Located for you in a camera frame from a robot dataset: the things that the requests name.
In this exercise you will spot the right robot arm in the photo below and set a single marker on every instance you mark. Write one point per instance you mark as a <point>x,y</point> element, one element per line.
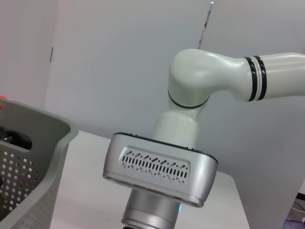
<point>190,78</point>

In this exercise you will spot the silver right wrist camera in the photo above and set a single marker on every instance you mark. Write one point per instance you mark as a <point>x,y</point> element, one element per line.
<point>155,167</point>

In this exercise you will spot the grey-green perforated storage bin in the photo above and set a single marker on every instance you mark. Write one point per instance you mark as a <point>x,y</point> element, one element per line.
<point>47,167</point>

